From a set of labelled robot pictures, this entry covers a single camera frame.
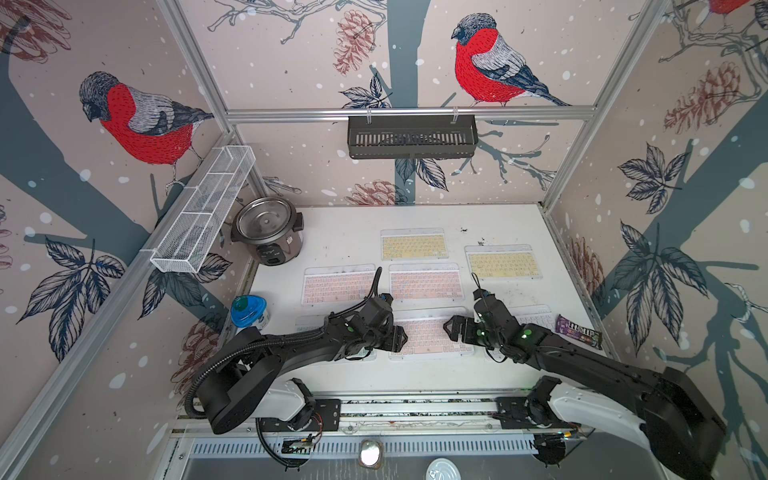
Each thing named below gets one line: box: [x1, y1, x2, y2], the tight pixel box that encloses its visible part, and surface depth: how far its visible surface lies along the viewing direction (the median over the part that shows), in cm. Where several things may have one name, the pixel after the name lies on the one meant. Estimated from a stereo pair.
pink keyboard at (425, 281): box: [389, 262, 464, 301], surface depth 100 cm
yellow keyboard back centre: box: [380, 228, 449, 261], surface depth 110 cm
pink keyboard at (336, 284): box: [301, 264, 376, 306], surface depth 100 cm
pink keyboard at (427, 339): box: [389, 306, 475, 361], surface depth 87 cm
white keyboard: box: [508, 304, 556, 333], surface depth 94 cm
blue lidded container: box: [230, 294, 270, 330], surface depth 85 cm
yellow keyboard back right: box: [464, 244, 543, 281], surface depth 106 cm
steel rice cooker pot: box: [231, 196, 304, 266], surface depth 98 cm
